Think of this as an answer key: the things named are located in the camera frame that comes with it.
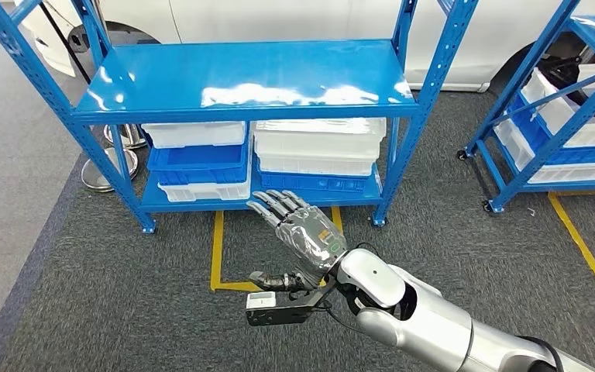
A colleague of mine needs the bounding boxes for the yellow floor tape square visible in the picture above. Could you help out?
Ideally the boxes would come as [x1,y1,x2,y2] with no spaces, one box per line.
[548,191,595,277]
[209,205,344,294]

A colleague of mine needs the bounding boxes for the white car with red stripe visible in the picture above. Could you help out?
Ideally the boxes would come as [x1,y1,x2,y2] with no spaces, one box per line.
[14,0,595,124]

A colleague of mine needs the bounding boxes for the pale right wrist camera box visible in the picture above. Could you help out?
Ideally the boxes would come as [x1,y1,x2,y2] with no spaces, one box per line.
[246,291,277,311]

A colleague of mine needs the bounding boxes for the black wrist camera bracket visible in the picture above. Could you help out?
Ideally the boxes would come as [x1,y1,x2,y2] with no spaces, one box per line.
[245,279,339,328]

